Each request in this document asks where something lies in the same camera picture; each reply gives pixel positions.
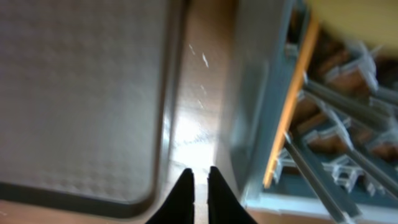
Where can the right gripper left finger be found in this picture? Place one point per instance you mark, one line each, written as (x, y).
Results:
(178, 207)

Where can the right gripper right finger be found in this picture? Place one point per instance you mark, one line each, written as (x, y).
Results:
(223, 206)

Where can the wooden chopstick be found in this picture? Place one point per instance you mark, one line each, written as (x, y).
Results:
(290, 99)

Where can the yellow plate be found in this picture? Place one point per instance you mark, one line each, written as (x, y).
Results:
(372, 21)

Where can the grey dishwasher rack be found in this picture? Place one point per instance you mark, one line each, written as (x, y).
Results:
(339, 158)

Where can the dark brown tray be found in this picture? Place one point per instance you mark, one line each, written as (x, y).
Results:
(87, 94)

